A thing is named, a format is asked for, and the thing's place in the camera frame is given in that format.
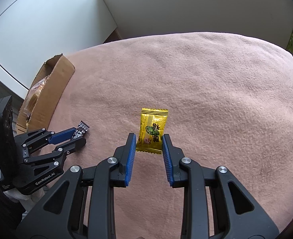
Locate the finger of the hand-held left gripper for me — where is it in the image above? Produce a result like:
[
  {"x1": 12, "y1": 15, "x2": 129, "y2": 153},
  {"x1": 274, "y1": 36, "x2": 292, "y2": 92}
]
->
[
  {"x1": 24, "y1": 137, "x2": 87, "y2": 168},
  {"x1": 15, "y1": 127, "x2": 77, "y2": 153}
]

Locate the white cabinet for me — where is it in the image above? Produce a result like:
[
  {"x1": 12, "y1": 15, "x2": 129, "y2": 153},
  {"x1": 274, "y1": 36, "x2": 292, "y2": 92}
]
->
[{"x1": 0, "y1": 0, "x2": 118, "y2": 97}]

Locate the black candy packet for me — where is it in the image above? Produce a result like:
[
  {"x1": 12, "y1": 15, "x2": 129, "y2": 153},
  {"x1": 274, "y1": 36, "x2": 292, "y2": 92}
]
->
[{"x1": 72, "y1": 121, "x2": 90, "y2": 141}]

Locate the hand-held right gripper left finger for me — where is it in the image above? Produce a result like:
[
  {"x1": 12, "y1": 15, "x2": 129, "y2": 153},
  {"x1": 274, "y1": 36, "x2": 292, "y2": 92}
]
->
[{"x1": 15, "y1": 133, "x2": 137, "y2": 239}]

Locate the person's left hand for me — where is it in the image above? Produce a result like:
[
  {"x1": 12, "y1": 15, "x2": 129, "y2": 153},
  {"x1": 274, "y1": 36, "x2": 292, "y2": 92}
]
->
[{"x1": 7, "y1": 188, "x2": 47, "y2": 211}]

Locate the yellow candy packet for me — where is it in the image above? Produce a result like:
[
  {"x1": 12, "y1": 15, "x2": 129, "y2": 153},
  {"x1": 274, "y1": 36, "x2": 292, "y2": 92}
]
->
[{"x1": 136, "y1": 108, "x2": 169, "y2": 155}]

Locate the person's left forearm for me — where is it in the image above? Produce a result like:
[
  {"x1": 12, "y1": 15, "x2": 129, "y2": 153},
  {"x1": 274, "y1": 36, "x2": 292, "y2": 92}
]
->
[{"x1": 0, "y1": 177, "x2": 27, "y2": 239}]

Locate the pink blanket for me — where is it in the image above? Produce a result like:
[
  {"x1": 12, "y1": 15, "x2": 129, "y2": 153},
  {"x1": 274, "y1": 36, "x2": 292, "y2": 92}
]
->
[{"x1": 19, "y1": 32, "x2": 293, "y2": 239}]

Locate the packaged sliced bread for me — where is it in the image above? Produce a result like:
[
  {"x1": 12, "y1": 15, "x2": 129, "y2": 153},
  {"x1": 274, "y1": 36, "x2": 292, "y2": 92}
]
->
[{"x1": 24, "y1": 77, "x2": 50, "y2": 113}]

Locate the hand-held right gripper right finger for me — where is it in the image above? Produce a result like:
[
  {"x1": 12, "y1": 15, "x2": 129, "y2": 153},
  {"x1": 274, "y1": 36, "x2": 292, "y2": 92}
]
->
[{"x1": 162, "y1": 134, "x2": 279, "y2": 239}]

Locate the brown cardboard box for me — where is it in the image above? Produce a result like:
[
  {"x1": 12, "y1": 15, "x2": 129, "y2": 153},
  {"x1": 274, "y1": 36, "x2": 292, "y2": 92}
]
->
[{"x1": 15, "y1": 53, "x2": 76, "y2": 135}]

